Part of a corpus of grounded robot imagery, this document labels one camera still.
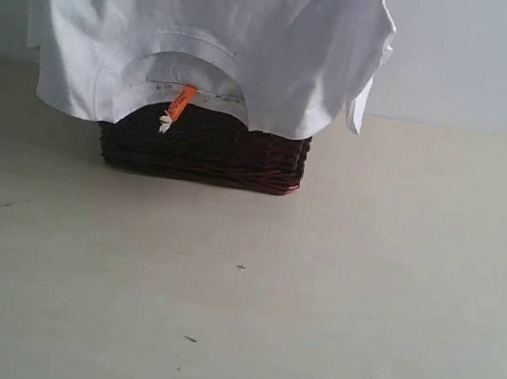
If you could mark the white t-shirt red print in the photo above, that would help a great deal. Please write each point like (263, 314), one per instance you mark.
(285, 67)

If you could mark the dark red wicker basket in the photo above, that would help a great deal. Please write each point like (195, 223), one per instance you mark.
(205, 147)

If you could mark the orange neck label tag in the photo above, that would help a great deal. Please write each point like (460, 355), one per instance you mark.
(176, 108)

